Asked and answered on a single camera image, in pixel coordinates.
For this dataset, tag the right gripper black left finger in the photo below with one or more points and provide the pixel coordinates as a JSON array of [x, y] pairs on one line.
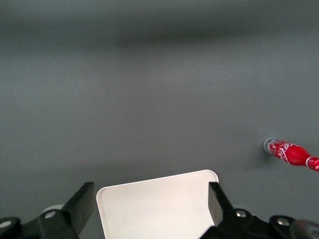
[[79, 206]]

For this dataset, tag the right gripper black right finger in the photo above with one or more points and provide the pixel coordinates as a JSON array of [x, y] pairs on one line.
[[224, 216]]

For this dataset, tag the red coke bottle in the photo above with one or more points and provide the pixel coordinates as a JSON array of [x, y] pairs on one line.
[[291, 153]]

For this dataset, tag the white rectangular tray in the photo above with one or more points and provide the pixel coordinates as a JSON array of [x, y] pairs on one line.
[[154, 204]]

